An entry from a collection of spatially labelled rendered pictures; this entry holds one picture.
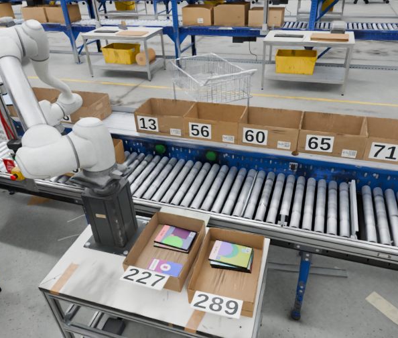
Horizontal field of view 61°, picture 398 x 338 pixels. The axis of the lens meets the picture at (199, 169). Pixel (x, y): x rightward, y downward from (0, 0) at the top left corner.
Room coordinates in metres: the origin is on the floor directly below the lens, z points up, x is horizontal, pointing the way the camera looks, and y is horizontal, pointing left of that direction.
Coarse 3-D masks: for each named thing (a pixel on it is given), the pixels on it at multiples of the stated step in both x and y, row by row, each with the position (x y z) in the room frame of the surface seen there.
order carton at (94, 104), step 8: (80, 96) 2.79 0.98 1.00; (88, 96) 2.76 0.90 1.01; (96, 96) 2.73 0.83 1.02; (104, 96) 2.63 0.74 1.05; (88, 104) 2.77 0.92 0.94; (96, 104) 2.52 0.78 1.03; (104, 104) 2.61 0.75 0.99; (80, 112) 2.45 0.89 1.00; (88, 112) 2.42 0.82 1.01; (96, 112) 2.50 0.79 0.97; (104, 112) 2.59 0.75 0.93; (72, 120) 2.48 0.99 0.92
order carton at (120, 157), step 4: (116, 140) 2.13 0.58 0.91; (120, 140) 2.12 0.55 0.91; (116, 144) 2.13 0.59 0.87; (120, 144) 2.08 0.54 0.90; (116, 148) 2.02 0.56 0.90; (120, 148) 2.07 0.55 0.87; (116, 152) 2.01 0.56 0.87; (120, 152) 2.06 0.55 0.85; (124, 152) 2.11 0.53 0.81; (116, 156) 2.01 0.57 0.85; (120, 156) 2.05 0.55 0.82; (124, 156) 2.10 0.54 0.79; (116, 160) 2.00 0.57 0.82; (120, 160) 2.04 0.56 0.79; (124, 160) 2.09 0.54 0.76; (80, 168) 1.90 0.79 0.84; (68, 172) 1.93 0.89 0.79
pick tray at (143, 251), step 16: (160, 224) 1.39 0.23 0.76; (176, 224) 1.36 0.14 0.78; (192, 224) 1.33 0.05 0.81; (144, 240) 1.24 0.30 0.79; (128, 256) 1.10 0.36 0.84; (144, 256) 1.17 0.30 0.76; (160, 256) 1.16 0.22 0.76; (176, 256) 1.15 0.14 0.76; (192, 256) 1.11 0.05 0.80; (176, 288) 0.95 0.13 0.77
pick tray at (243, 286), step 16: (208, 240) 1.22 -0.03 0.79; (224, 240) 1.23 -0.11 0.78; (240, 240) 1.20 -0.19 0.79; (256, 240) 1.18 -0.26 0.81; (208, 256) 1.14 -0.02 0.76; (256, 256) 1.12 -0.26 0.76; (192, 272) 0.97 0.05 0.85; (208, 272) 1.04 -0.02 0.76; (224, 272) 1.04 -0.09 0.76; (240, 272) 1.03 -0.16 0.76; (256, 272) 1.03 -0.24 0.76; (192, 288) 0.95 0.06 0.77; (208, 288) 0.95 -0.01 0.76; (224, 288) 0.95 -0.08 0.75; (240, 288) 0.95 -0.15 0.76; (256, 288) 0.87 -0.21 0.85
